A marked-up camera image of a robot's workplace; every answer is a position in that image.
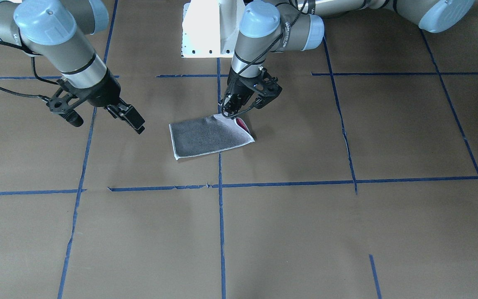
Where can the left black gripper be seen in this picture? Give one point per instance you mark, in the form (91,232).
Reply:
(239,88)

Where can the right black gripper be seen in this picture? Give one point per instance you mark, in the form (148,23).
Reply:
(105,91)

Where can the pink towel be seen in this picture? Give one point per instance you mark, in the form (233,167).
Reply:
(202,136)

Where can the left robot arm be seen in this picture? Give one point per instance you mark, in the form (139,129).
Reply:
(271,26)

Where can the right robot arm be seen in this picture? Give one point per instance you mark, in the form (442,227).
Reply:
(57,30)

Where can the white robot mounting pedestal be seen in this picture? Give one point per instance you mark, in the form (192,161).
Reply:
(210,28)

